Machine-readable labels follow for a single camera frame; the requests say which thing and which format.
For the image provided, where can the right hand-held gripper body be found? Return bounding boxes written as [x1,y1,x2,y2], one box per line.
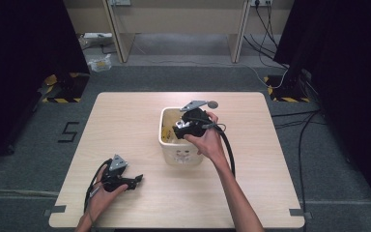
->
[179,100,214,139]

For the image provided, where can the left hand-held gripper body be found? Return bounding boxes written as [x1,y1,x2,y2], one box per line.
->
[100,154,137,193]

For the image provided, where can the cream square waste bin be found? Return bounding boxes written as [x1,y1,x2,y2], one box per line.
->
[157,106,210,166]

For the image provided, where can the person's right hand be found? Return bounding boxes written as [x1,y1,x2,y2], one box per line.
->
[183,110,229,166]

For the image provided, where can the person's left hand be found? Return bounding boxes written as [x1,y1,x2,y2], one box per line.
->
[86,165,129,224]

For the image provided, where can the yellow wrapper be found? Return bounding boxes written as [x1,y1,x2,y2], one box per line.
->
[160,125,175,143]

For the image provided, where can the grey tape strip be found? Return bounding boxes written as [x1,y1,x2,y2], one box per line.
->
[288,208,312,220]
[43,204,68,218]

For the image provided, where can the stand base with striped tape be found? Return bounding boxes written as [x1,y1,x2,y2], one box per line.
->
[41,72,91,104]
[263,73,312,103]

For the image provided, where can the clear plastic bag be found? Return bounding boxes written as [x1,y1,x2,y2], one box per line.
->
[87,53,113,73]

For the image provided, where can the white power strip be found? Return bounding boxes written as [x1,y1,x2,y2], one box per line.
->
[82,31,114,41]

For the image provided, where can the black curtain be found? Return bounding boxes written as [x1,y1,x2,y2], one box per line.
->
[0,0,90,172]
[272,0,371,221]

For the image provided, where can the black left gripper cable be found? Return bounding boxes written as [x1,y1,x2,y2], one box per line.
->
[83,158,114,215]

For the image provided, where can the black floor cables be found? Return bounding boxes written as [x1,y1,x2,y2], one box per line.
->
[270,108,324,211]

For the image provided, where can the black wall cables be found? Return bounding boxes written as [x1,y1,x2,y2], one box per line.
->
[242,2,290,71]

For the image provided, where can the wall socket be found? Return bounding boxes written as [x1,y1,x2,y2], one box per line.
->
[249,0,273,8]

